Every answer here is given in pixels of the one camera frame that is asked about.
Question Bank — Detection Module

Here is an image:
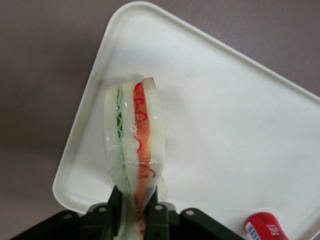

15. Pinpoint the red soda can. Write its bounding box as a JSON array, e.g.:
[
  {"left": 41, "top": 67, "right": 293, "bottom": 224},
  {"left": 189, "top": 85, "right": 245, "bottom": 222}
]
[{"left": 243, "top": 207, "right": 291, "bottom": 240}]

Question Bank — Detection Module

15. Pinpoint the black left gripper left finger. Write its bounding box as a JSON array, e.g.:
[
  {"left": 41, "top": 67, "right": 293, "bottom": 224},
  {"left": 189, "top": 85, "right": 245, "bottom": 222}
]
[{"left": 83, "top": 186, "right": 121, "bottom": 240}]

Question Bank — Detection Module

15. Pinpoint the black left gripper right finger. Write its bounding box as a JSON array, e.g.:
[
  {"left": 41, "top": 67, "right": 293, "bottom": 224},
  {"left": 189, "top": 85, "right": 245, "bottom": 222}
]
[{"left": 144, "top": 187, "right": 171, "bottom": 240}]

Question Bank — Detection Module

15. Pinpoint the plastic-wrapped white sandwich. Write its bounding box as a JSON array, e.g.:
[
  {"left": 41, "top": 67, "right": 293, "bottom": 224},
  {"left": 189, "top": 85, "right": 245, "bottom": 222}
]
[{"left": 104, "top": 76, "right": 169, "bottom": 240}]

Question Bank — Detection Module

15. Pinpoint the cream plastic tray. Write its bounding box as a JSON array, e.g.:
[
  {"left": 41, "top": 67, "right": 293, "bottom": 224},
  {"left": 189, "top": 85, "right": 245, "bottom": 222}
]
[{"left": 52, "top": 1, "right": 320, "bottom": 240}]

